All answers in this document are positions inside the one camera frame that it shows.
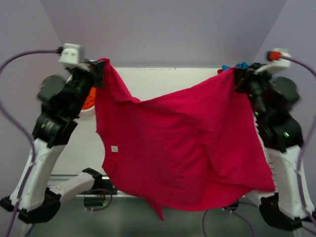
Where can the white plastic laundry basket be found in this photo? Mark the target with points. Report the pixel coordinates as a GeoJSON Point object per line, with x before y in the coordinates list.
{"type": "Point", "coordinates": [87, 113]}

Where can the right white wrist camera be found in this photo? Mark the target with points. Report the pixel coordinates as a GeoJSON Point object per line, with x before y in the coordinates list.
{"type": "Point", "coordinates": [276, 62]}

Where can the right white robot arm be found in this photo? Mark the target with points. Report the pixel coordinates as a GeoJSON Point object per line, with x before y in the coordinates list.
{"type": "Point", "coordinates": [271, 100]}

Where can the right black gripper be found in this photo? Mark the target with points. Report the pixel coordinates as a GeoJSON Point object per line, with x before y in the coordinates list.
{"type": "Point", "coordinates": [244, 76]}

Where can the crimson pink t shirt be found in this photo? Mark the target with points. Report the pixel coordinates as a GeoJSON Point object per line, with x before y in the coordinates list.
{"type": "Point", "coordinates": [192, 150]}

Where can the orange t shirt in basket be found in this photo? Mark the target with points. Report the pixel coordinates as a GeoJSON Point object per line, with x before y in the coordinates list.
{"type": "Point", "coordinates": [90, 100]}

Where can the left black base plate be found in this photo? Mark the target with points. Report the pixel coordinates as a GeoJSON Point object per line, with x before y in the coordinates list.
{"type": "Point", "coordinates": [107, 184]}

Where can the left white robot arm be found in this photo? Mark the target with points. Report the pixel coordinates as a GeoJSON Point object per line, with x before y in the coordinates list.
{"type": "Point", "coordinates": [32, 199]}

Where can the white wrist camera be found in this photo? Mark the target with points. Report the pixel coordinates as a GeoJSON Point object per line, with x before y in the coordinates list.
{"type": "Point", "coordinates": [276, 62]}
{"type": "Point", "coordinates": [71, 55]}

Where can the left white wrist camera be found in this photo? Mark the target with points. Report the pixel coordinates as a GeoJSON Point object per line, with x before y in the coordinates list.
{"type": "Point", "coordinates": [71, 55]}

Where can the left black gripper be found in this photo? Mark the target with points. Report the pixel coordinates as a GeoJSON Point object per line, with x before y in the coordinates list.
{"type": "Point", "coordinates": [96, 73]}

